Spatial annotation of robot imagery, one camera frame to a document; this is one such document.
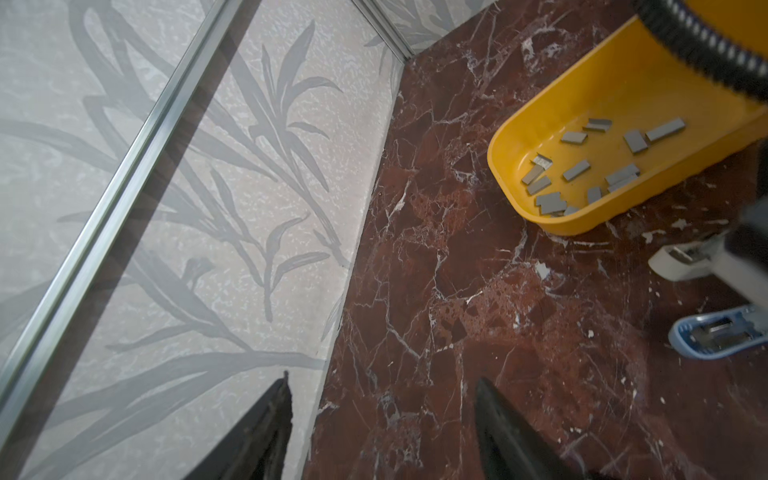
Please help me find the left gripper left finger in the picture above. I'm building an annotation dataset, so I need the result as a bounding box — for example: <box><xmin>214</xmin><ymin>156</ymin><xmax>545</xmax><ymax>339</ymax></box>
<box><xmin>187</xmin><ymin>374</ymin><xmax>293</xmax><ymax>480</ymax></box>

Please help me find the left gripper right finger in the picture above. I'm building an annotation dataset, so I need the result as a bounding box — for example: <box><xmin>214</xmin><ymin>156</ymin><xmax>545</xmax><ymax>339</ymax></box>
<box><xmin>475</xmin><ymin>377</ymin><xmax>606</xmax><ymax>479</ymax></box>

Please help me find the yellow plastic tray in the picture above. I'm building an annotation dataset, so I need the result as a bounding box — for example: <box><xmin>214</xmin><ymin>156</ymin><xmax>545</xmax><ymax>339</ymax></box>
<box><xmin>487</xmin><ymin>18</ymin><xmax>767</xmax><ymax>236</ymax></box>

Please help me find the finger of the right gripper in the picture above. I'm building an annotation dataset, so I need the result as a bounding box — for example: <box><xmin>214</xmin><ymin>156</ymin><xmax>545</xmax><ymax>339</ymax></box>
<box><xmin>712</xmin><ymin>197</ymin><xmax>767</xmax><ymax>310</ymax></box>

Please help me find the white mini stapler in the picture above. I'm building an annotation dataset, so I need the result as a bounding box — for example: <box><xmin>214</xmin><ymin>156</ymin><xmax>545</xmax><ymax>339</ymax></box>
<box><xmin>648</xmin><ymin>235</ymin><xmax>724</xmax><ymax>282</ymax></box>

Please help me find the blue mini stapler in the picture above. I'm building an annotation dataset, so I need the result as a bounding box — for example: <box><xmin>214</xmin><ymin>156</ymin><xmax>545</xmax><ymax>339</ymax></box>
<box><xmin>668</xmin><ymin>304</ymin><xmax>767</xmax><ymax>360</ymax></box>

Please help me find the staple strip in tray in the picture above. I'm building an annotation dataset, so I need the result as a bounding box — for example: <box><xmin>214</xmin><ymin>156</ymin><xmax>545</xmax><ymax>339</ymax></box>
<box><xmin>645</xmin><ymin>118</ymin><xmax>686</xmax><ymax>143</ymax></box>
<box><xmin>560</xmin><ymin>131</ymin><xmax>588</xmax><ymax>145</ymax></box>
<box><xmin>562</xmin><ymin>160</ymin><xmax>591</xmax><ymax>182</ymax></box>
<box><xmin>605</xmin><ymin>163</ymin><xmax>639</xmax><ymax>186</ymax></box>

